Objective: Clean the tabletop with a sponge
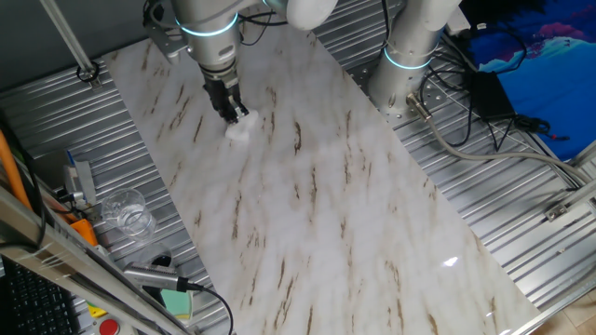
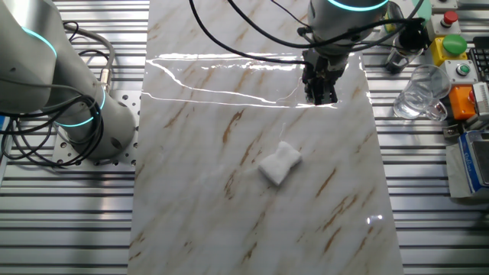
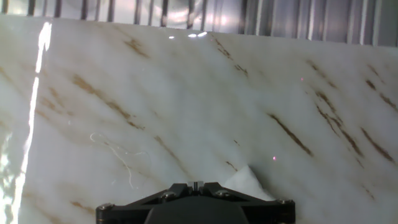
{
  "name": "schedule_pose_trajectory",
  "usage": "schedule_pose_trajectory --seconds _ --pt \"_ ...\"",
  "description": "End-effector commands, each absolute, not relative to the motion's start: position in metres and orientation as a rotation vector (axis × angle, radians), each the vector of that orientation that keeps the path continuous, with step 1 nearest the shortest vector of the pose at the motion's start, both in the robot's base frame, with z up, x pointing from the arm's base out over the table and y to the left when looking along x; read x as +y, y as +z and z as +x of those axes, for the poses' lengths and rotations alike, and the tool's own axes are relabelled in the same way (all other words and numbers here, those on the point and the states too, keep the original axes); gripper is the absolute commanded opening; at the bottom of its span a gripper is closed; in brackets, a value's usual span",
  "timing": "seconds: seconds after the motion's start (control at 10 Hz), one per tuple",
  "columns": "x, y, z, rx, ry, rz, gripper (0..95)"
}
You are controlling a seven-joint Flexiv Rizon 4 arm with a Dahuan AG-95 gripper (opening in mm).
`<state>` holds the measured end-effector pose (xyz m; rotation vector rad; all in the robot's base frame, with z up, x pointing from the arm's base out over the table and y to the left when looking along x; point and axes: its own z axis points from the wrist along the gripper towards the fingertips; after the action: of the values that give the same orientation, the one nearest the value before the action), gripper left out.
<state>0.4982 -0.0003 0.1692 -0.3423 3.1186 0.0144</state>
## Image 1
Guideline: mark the clear glass pitcher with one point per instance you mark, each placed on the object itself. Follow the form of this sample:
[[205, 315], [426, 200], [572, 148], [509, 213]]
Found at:
[[130, 218]]

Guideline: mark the black power adapter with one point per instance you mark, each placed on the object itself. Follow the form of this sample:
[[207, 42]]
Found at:
[[491, 95]]

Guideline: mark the metal corner bracket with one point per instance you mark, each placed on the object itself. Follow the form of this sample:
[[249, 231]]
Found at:
[[556, 212]]

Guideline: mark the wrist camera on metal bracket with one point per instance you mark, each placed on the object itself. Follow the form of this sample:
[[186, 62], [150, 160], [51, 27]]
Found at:
[[160, 37]]

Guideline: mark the green yellow sponge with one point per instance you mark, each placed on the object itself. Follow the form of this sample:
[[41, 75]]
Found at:
[[179, 302]]

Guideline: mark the red button grey box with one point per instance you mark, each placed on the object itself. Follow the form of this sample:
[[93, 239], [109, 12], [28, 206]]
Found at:
[[109, 327]]

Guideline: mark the white cloth wipe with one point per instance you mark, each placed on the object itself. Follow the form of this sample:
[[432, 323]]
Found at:
[[239, 132]]

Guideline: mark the black keyboard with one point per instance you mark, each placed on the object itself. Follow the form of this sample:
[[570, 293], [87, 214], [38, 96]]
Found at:
[[37, 307]]

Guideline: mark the white power strip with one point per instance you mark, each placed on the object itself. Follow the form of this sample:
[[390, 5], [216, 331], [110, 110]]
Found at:
[[458, 23]]

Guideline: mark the aluminium frame beam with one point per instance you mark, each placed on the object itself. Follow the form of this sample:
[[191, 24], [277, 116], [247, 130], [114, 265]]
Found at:
[[60, 256]]

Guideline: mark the blue poster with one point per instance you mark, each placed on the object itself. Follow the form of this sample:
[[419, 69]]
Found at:
[[559, 84]]

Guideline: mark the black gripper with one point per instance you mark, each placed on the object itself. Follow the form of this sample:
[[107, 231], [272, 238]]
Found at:
[[221, 93]]

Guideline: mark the thin aluminium pole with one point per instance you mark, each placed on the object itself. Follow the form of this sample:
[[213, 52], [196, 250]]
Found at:
[[70, 39]]

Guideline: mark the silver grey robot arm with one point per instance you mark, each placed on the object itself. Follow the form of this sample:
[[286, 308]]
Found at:
[[209, 42]]

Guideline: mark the silver camera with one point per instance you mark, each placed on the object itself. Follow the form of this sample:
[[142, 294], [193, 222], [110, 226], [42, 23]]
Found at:
[[149, 275]]

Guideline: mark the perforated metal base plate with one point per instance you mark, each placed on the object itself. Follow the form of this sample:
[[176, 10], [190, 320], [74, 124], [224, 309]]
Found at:
[[435, 95]]

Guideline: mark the orange tube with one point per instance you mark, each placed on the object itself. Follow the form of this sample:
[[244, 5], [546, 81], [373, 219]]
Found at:
[[11, 172]]

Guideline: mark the marble pattern board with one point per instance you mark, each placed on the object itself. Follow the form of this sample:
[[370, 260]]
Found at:
[[302, 209]]

